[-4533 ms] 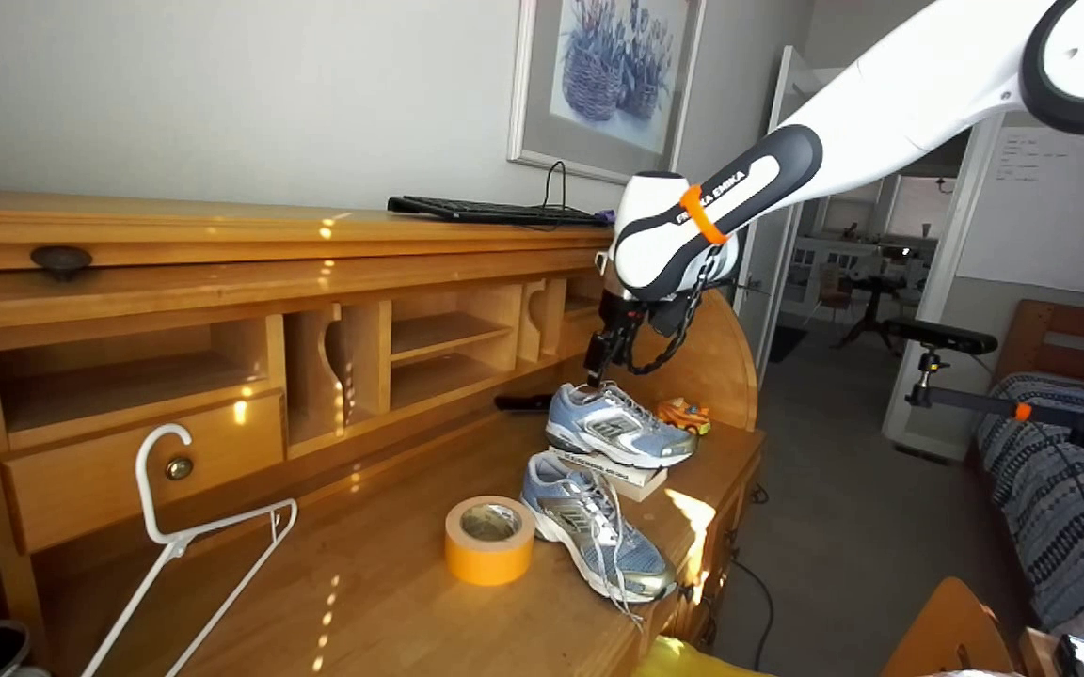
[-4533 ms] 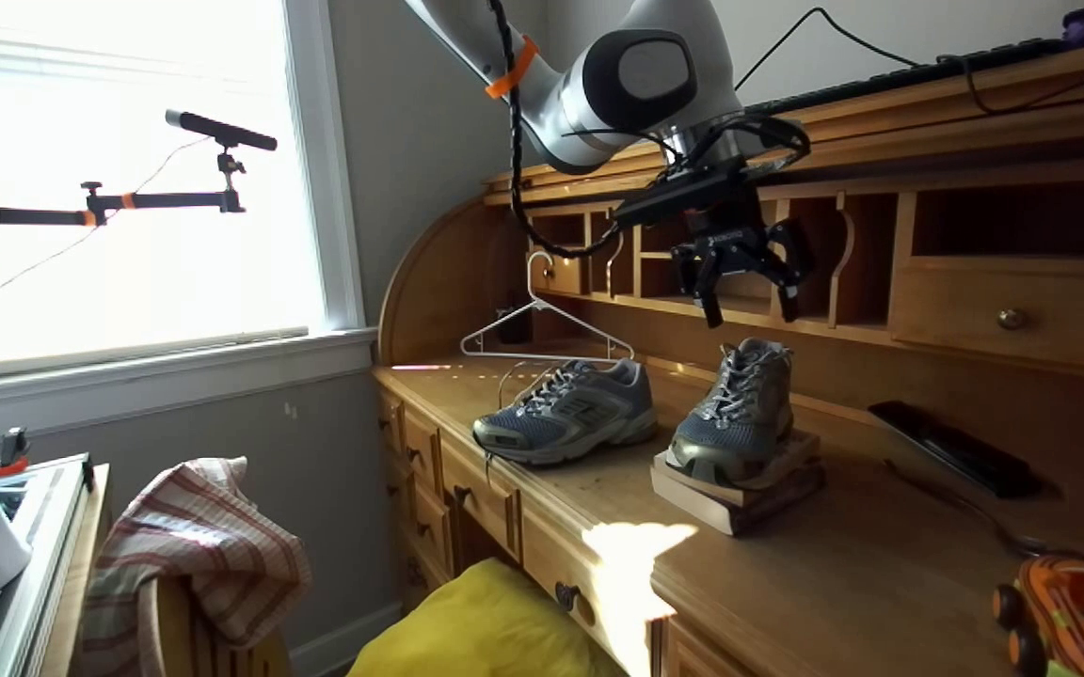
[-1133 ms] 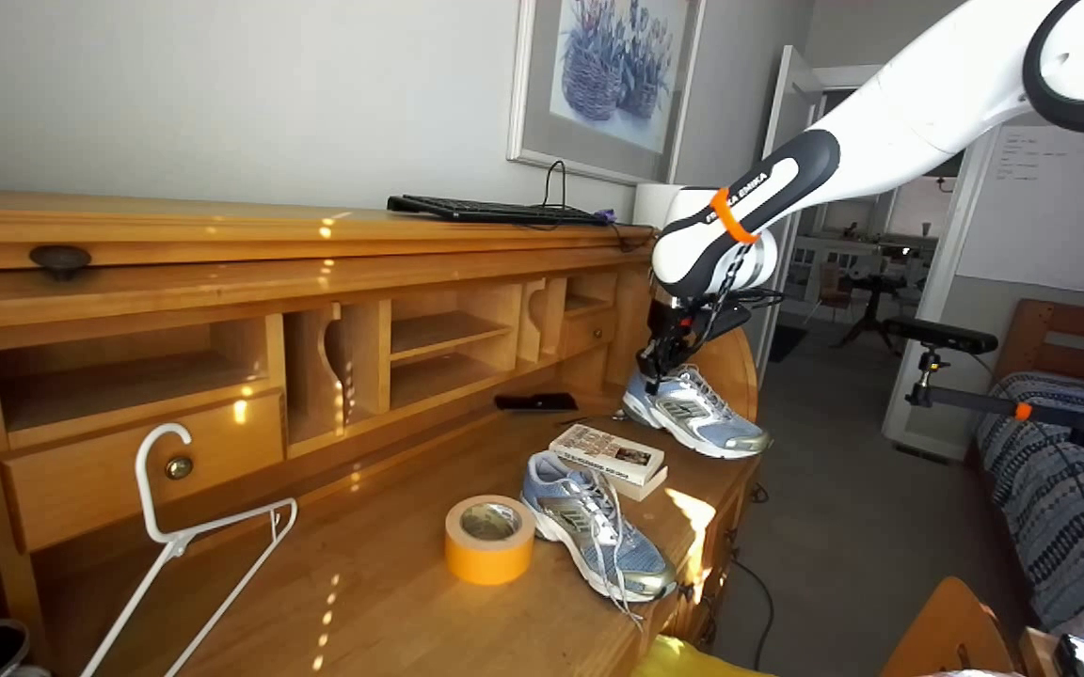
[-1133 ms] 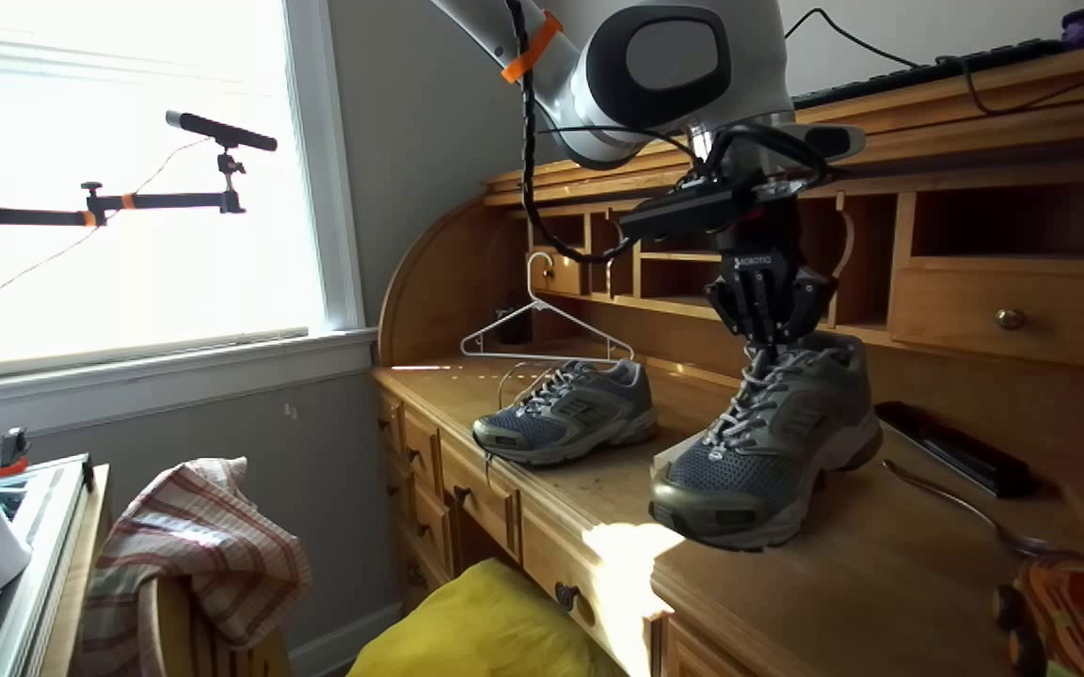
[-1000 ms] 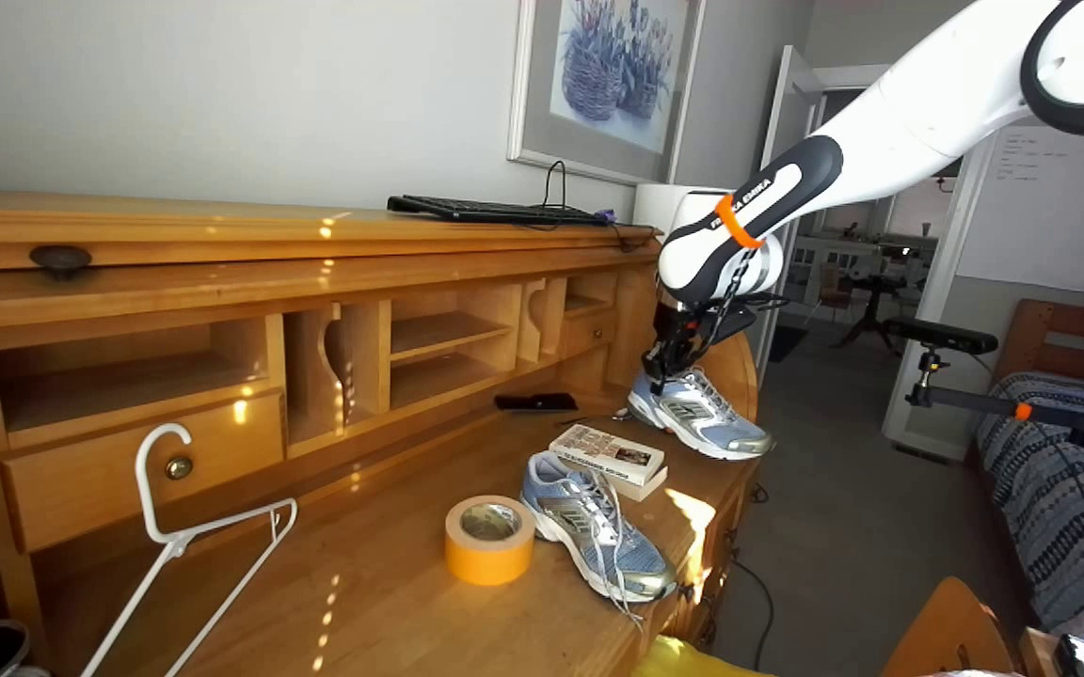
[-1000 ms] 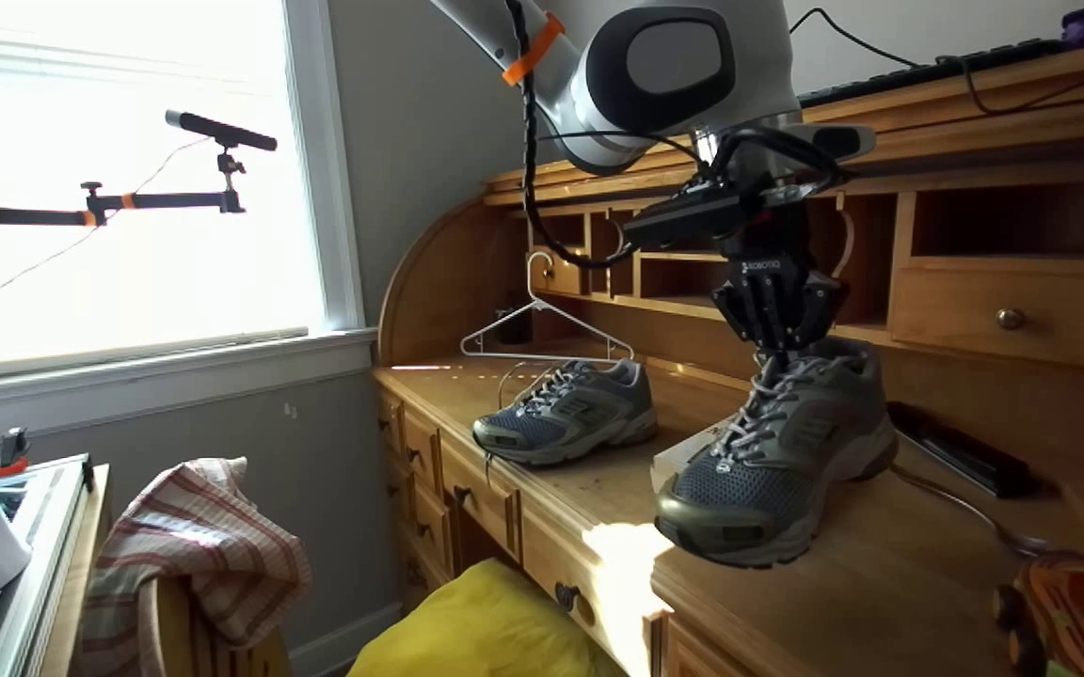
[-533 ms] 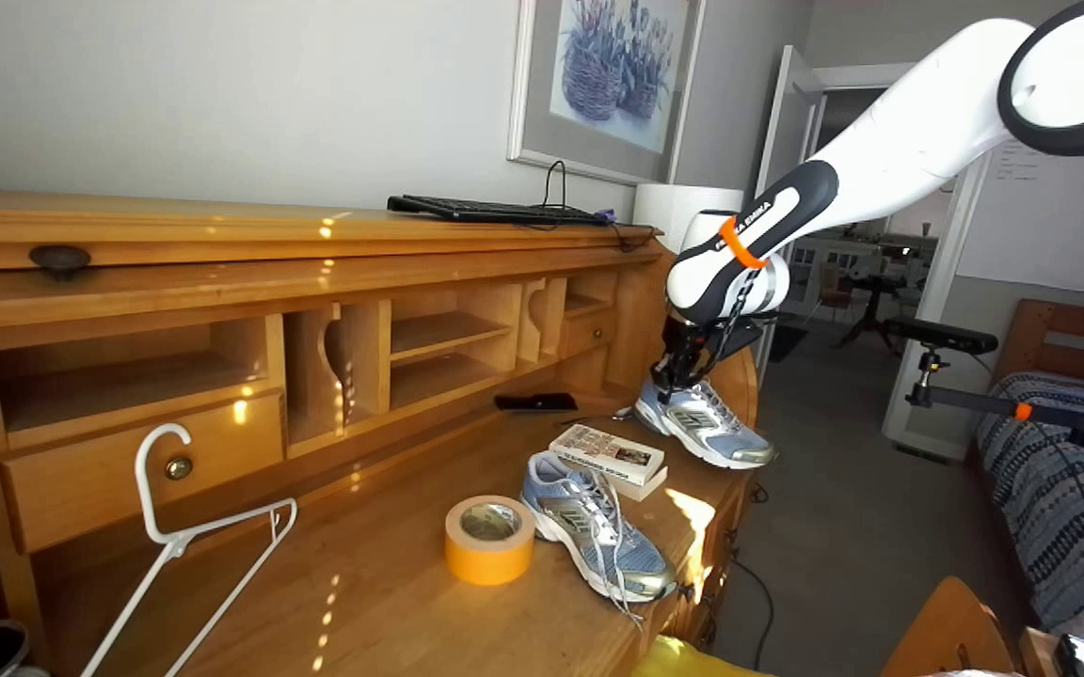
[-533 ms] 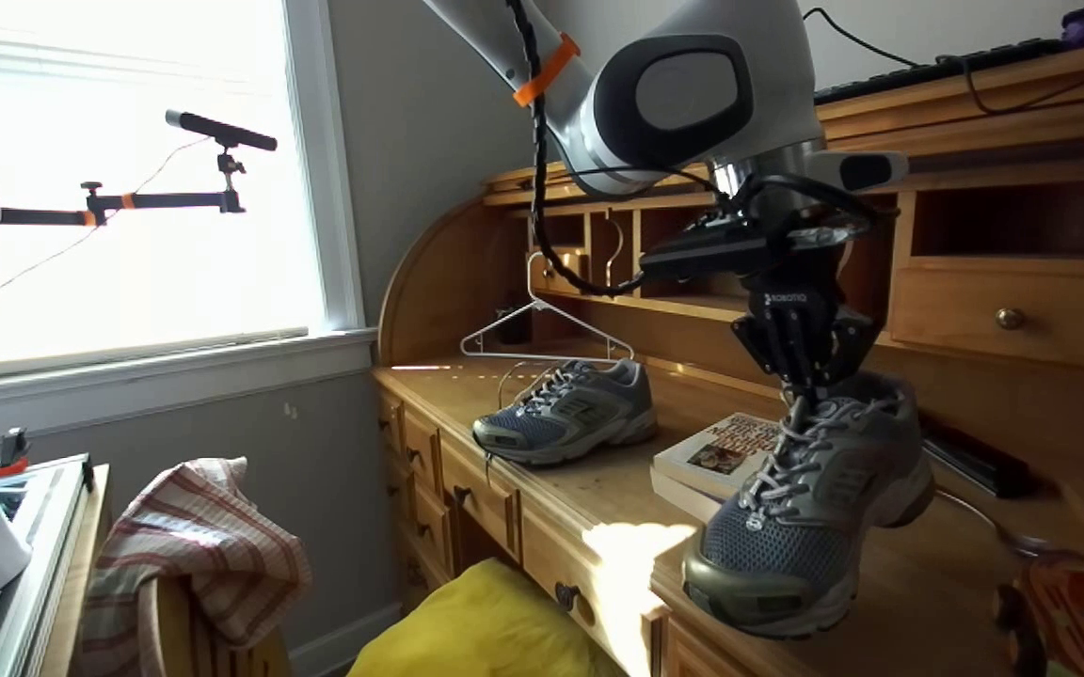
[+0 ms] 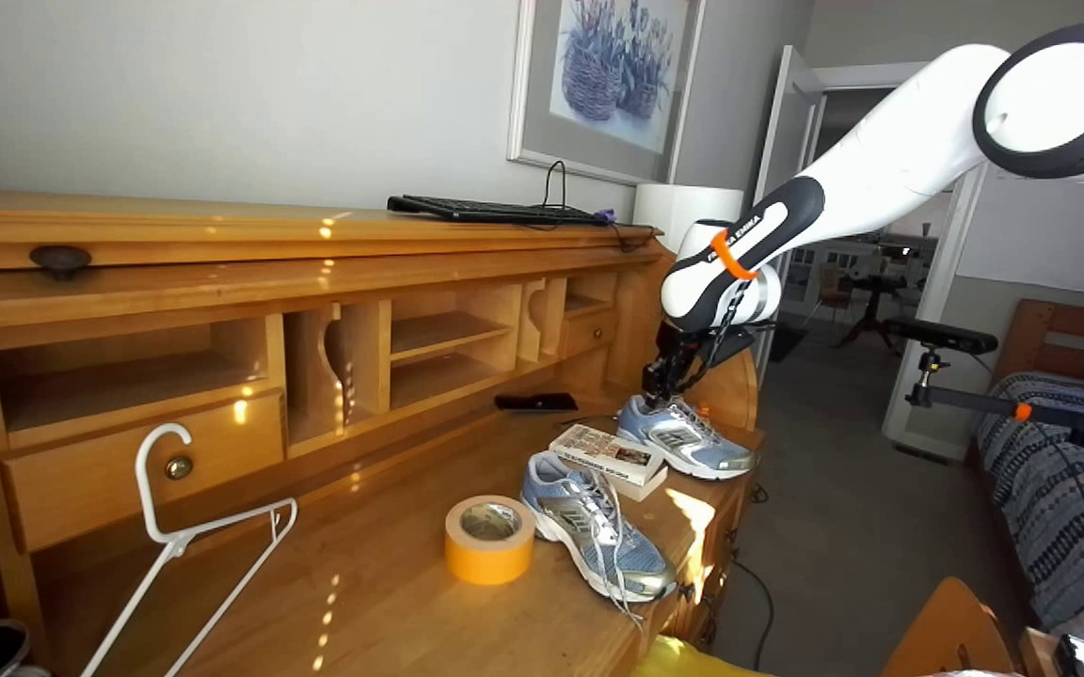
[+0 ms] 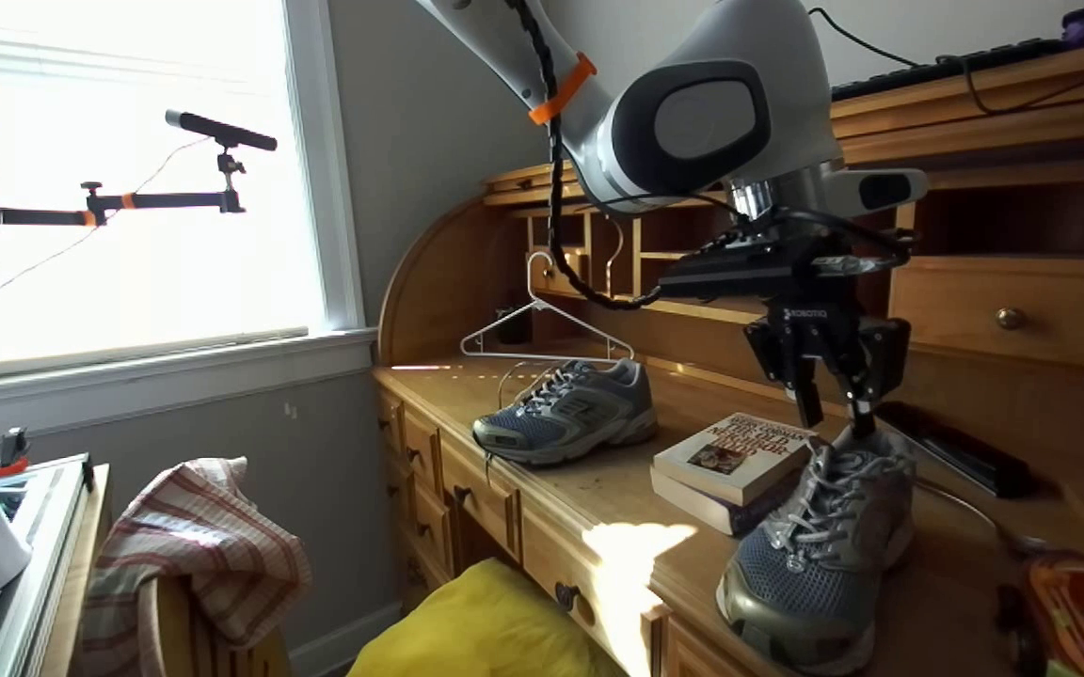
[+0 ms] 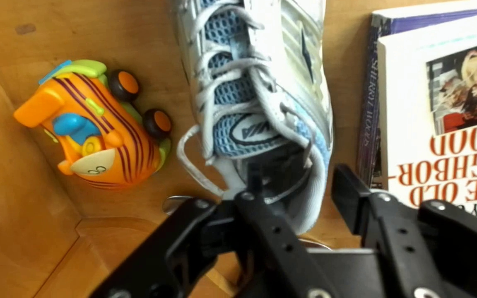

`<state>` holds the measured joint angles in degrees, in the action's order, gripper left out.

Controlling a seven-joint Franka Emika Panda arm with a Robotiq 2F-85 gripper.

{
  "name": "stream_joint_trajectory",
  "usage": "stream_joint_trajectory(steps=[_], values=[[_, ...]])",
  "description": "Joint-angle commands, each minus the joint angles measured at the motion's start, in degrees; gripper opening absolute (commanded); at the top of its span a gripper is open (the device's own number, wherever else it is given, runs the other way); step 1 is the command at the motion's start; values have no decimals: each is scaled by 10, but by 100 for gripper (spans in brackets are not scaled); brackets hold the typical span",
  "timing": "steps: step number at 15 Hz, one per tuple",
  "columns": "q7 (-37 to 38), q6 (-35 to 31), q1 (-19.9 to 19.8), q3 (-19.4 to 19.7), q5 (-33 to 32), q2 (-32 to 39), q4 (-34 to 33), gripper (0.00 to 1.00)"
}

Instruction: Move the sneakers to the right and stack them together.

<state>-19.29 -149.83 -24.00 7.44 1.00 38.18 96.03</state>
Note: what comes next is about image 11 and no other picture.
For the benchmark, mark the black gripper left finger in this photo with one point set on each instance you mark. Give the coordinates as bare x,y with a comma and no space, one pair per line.
249,248

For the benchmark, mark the orange striped toy car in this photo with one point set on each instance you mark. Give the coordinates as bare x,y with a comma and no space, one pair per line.
90,126

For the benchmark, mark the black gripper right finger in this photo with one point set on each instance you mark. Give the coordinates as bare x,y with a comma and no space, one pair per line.
414,248

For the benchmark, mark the dark purple cover book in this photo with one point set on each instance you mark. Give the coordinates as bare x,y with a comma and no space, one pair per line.
366,109

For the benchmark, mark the blue white sneaker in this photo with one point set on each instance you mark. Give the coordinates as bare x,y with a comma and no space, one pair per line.
260,83

